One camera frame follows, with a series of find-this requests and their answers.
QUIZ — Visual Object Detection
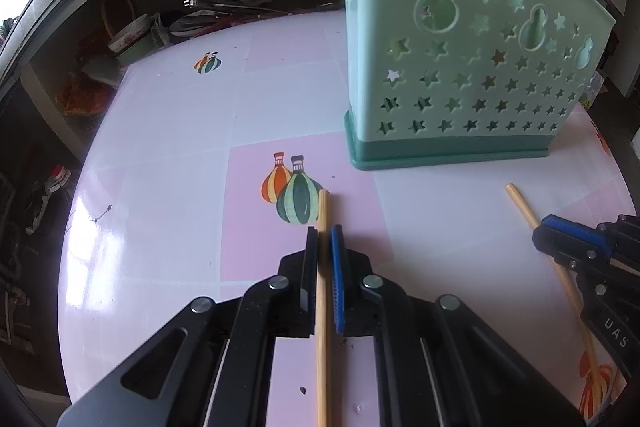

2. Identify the pink balloon print tablecloth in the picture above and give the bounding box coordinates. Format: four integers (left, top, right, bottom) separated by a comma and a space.
56, 9, 632, 427

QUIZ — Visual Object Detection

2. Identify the orange hose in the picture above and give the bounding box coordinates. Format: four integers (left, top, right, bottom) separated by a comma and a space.
100, 0, 141, 42

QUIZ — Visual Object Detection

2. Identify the single wooden chopstick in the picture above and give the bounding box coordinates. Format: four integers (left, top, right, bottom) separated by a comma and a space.
314, 188, 332, 427
505, 183, 603, 378

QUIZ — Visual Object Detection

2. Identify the green plastic utensil holder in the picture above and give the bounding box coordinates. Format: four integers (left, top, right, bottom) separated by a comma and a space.
342, 0, 617, 172

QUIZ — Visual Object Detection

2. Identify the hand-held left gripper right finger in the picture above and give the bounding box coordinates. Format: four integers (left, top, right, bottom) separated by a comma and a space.
329, 224, 587, 427

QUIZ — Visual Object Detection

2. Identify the red capped white bottle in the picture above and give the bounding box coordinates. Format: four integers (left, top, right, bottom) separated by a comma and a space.
46, 164, 72, 196

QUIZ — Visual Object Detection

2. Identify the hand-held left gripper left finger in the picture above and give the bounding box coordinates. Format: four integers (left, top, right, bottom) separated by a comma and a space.
57, 226, 320, 427

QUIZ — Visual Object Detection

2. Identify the orange plastic bag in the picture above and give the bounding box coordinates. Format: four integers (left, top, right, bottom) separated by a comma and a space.
55, 77, 108, 118

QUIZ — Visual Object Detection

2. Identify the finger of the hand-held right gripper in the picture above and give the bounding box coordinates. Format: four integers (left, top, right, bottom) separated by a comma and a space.
542, 214, 640, 278
532, 227, 614, 293

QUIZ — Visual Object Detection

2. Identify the patterned ceramic bowl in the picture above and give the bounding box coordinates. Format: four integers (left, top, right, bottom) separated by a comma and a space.
107, 13, 153, 64

